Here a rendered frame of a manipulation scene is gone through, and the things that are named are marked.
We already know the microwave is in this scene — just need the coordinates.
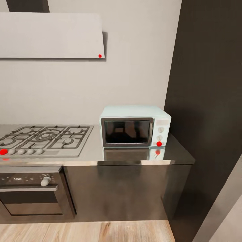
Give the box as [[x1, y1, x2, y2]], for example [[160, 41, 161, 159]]
[[99, 105, 171, 147]]

